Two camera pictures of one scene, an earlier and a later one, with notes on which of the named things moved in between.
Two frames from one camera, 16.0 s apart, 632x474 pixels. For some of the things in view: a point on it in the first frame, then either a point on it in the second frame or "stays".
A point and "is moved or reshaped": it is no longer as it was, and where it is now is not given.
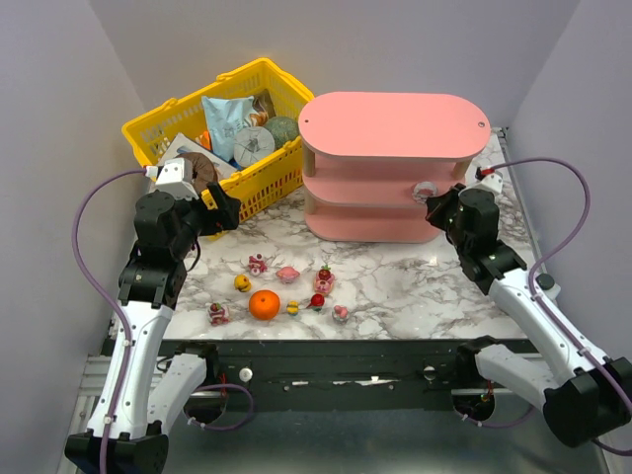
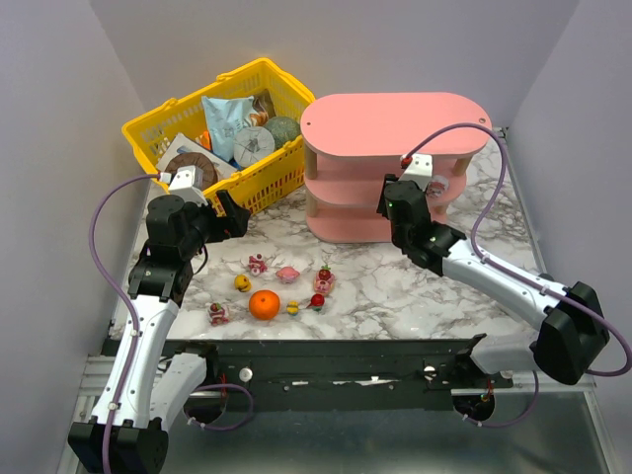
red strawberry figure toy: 316,302 stays
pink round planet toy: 287,275 stays
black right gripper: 441,210 to 395,196
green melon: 282,128 stays
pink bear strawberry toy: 256,265 stays
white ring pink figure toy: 422,190 is moved or reshaped
